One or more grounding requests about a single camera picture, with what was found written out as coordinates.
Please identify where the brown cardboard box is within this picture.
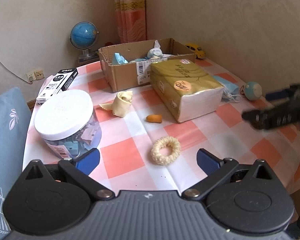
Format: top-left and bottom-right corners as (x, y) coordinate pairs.
(98, 38), (196, 92)

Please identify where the white wall socket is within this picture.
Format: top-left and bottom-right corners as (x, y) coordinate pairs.
(26, 69), (45, 83)

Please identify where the gold tissue pack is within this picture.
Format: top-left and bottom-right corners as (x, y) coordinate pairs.
(150, 59), (223, 123)

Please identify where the clear jar white lid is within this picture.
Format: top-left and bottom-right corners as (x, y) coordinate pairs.
(34, 89), (102, 159)

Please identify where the cream cloth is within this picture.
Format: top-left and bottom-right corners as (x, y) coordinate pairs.
(100, 90), (133, 118)

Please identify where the blue round plush toy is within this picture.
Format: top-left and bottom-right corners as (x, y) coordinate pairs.
(239, 81), (262, 101)

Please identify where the blue floral bedsheet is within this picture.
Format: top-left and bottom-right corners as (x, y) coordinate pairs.
(0, 87), (31, 239)

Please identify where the pink checkered tablecloth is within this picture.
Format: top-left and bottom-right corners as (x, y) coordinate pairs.
(71, 62), (300, 192)

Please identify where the orange small soft piece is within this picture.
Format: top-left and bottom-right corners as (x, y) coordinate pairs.
(146, 114), (162, 124)

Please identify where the blue desk globe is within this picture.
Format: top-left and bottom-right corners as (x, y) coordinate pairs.
(69, 21), (99, 56)

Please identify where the yellow toy car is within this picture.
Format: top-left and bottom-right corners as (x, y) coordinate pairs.
(185, 43), (206, 60)

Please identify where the folded blue face mask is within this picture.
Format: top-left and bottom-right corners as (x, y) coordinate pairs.
(213, 75), (242, 103)

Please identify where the white wall cable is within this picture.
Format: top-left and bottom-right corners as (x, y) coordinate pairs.
(0, 49), (31, 84)

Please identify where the blue face mask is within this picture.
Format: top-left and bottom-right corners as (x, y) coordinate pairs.
(111, 53), (128, 65)
(213, 75), (242, 103)

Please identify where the pink orange curtain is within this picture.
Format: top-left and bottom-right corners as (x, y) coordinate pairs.
(114, 0), (146, 43)

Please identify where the cream hair scrunchie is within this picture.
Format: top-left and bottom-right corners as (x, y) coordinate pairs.
(150, 136), (181, 166)

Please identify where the black white carton box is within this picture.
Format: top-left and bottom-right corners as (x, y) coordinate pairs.
(36, 68), (78, 105)

